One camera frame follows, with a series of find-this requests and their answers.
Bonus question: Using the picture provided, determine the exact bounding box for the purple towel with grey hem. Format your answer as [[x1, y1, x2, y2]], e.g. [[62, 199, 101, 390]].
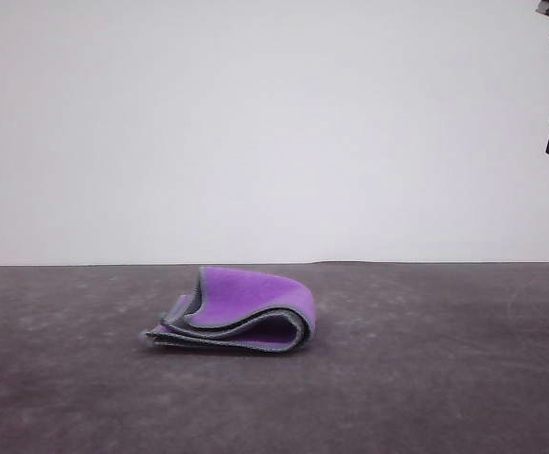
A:
[[137, 265, 316, 355]]

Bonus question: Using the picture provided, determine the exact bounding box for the grey table cloth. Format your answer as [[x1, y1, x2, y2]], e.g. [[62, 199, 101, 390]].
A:
[[0, 258, 549, 454]]

